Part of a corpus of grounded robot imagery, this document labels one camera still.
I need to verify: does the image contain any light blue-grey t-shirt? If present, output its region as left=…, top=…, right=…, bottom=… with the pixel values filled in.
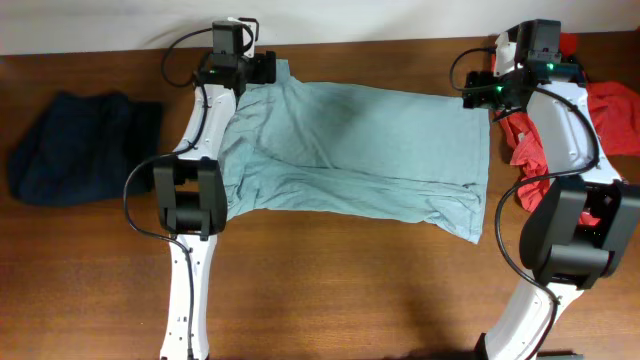
left=220, top=61, right=490, bottom=243

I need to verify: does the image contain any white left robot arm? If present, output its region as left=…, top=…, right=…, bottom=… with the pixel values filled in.
left=153, top=51, right=276, bottom=360

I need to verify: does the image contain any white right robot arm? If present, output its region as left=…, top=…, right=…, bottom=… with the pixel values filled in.
left=461, top=64, right=639, bottom=359

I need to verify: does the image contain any red printed t-shirt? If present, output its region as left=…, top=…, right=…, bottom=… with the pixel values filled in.
left=489, top=32, right=640, bottom=229

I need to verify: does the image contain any dark navy folded garment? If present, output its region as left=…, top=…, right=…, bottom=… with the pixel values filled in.
left=7, top=92, right=163, bottom=207

